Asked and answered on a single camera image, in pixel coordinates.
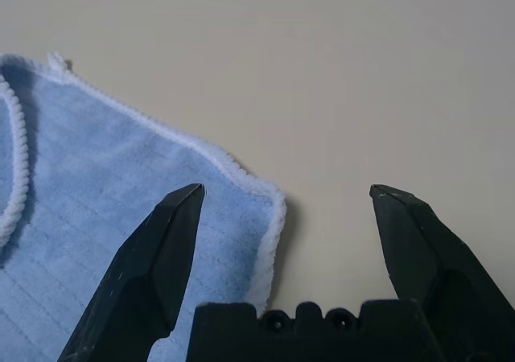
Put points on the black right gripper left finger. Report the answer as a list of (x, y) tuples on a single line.
[(153, 265)]

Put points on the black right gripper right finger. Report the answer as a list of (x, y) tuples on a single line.
[(442, 277)]

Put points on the light blue towel white trim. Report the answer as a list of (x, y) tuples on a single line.
[(100, 177)]

